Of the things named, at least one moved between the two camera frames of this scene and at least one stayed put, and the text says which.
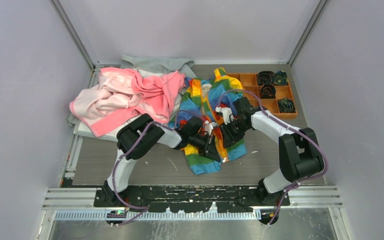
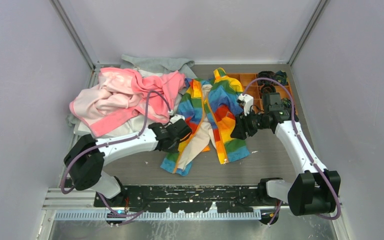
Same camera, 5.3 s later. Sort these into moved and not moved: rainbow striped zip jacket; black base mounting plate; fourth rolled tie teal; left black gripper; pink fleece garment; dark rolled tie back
Moved: left black gripper; rainbow striped zip jacket
Not moved: pink fleece garment; black base mounting plate; fourth rolled tie teal; dark rolled tie back
